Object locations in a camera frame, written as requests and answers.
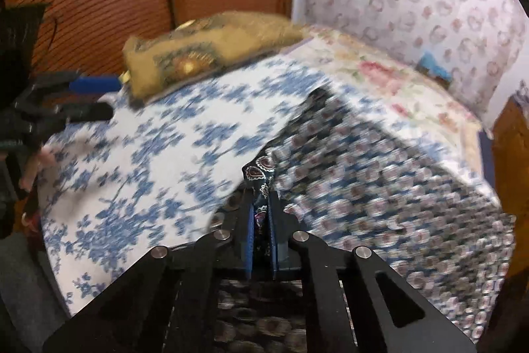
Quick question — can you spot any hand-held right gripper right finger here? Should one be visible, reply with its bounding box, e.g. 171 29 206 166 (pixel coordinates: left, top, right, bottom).
268 192 476 353

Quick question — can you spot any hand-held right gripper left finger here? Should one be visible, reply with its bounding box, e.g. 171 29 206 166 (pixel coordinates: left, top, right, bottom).
41 190 255 353

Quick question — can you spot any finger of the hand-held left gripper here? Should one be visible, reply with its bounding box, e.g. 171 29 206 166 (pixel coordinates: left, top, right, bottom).
24 71 121 100
8 102 115 139

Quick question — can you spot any navy patterned pajama shirt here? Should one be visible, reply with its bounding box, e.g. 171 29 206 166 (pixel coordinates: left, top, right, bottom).
215 86 517 353

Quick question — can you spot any person's left hand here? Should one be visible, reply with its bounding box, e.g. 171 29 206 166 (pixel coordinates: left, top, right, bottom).
20 145 57 190

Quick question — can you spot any white blue floral sheet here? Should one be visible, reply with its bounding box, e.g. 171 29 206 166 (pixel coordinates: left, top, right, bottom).
39 57 344 316

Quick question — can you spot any yellow patterned pillow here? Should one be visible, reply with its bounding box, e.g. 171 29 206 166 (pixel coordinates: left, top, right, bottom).
123 11 306 110

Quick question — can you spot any rose print blanket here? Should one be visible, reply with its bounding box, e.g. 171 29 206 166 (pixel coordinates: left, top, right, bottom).
285 24 484 155

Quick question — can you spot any navy blue bedspread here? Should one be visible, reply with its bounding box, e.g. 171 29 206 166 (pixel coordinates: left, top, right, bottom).
477 130 497 188

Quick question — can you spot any blue box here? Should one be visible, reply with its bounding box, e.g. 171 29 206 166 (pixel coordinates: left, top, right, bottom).
415 51 453 86

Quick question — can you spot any wooden dresser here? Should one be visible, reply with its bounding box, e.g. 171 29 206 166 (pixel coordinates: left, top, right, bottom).
492 94 529 279

